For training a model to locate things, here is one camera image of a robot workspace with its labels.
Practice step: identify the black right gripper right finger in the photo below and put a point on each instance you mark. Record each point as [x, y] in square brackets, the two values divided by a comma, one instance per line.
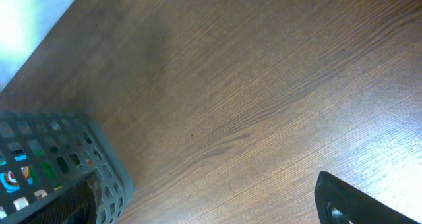
[339, 202]

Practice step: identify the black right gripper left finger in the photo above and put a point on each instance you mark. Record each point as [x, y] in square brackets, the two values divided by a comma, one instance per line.
[77, 205]

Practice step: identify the green lid jar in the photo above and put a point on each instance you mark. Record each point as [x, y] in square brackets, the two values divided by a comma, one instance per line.
[54, 166]

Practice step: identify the blue round tin can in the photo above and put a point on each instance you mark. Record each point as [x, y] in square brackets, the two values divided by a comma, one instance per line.
[10, 183]

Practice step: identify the grey plastic basket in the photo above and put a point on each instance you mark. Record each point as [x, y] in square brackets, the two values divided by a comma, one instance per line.
[84, 145]

